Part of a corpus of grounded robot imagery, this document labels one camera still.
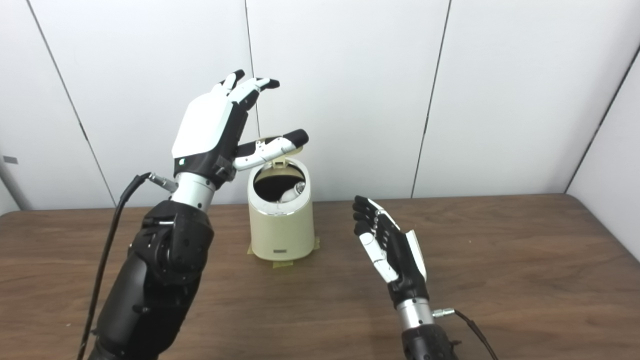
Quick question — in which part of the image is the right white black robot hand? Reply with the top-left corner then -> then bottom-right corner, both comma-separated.
352,195 -> 430,307

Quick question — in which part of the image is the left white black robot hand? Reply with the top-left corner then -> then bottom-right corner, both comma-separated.
171,69 -> 309,188

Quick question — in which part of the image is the small white plastic bottle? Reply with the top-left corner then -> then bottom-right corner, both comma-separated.
279,181 -> 306,203

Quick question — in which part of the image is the cream-colored cylindrical bin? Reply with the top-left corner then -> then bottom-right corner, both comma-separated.
247,157 -> 316,262

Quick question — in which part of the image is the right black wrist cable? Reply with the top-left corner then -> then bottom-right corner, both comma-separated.
432,308 -> 501,360

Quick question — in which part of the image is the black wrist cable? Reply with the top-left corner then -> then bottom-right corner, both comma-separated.
432,308 -> 501,360
76,172 -> 178,360

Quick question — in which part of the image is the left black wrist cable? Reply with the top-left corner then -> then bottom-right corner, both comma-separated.
76,172 -> 178,360

